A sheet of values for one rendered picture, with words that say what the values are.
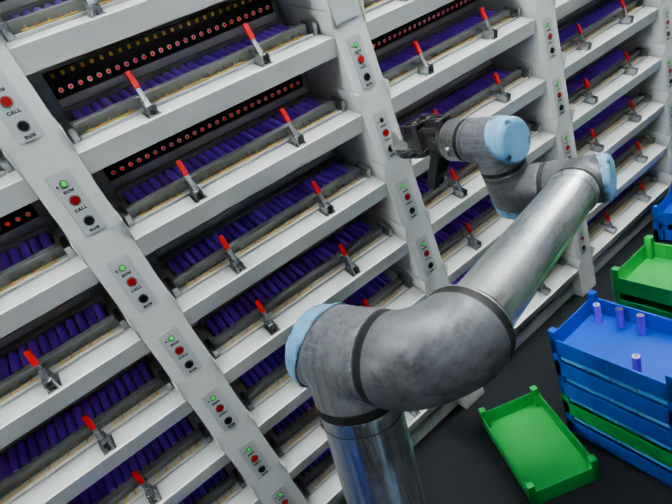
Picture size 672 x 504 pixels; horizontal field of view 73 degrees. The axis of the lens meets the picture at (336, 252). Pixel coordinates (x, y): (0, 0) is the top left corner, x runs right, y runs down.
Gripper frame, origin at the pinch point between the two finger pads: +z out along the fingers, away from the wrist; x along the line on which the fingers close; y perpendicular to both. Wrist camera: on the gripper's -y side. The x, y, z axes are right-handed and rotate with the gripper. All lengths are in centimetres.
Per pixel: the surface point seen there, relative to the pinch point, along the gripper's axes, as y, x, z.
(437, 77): 10.1, -22.1, 2.9
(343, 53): 25.9, 4.0, 2.5
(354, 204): -8.0, 16.0, 2.7
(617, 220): -81, -100, 6
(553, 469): -96, 6, -31
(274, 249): -7.1, 40.0, 3.7
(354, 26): 30.2, -1.4, 2.5
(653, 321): -61, -27, -43
